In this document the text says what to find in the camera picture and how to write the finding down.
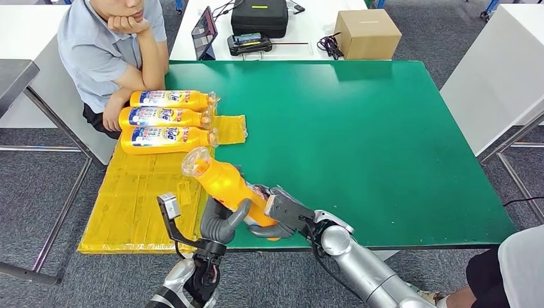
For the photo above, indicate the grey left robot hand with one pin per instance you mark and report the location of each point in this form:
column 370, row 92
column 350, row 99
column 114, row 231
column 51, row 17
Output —
column 219, row 223

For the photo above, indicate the person's left hand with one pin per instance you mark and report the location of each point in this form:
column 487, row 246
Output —
column 112, row 118

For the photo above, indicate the person's right hand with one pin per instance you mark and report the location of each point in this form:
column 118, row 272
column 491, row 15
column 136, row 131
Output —
column 127, row 23

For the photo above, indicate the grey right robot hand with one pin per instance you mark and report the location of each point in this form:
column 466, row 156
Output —
column 272, row 229

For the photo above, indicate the orange detergent bottle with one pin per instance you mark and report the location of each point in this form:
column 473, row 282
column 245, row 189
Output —
column 225, row 183
column 187, row 117
column 187, row 138
column 187, row 100

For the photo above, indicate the person's right forearm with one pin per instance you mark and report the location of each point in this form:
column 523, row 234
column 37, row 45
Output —
column 153, row 59

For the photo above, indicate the person's left forearm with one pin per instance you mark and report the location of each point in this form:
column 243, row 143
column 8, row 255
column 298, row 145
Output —
column 121, row 95

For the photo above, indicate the person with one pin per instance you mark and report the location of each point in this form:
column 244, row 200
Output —
column 518, row 272
column 93, row 55

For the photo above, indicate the black tablet on stand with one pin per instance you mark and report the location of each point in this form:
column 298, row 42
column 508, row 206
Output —
column 204, row 34

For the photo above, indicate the yellow taped cardboard sheet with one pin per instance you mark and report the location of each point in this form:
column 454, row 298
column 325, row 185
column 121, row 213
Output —
column 136, row 204

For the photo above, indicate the white table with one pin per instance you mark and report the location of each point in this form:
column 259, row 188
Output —
column 497, row 76
column 21, row 25
column 306, row 29

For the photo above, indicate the white table foot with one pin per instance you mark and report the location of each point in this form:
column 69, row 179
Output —
column 386, row 255

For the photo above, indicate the black handheld controller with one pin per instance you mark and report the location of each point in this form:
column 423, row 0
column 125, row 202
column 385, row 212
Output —
column 248, row 46

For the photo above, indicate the black carrying case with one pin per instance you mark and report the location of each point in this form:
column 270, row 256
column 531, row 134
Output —
column 259, row 19

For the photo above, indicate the brown cardboard box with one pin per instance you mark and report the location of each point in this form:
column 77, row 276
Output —
column 367, row 36

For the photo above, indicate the blue wheeled base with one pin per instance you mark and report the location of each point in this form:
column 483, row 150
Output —
column 491, row 6

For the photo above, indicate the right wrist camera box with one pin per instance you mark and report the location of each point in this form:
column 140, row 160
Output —
column 289, row 210

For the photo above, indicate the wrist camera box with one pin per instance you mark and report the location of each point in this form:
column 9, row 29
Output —
column 289, row 210
column 170, row 208

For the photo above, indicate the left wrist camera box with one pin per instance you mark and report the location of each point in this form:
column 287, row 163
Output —
column 170, row 208

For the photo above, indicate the grey desk with metal frame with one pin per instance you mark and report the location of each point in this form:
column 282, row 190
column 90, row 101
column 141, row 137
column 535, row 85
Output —
column 12, row 80

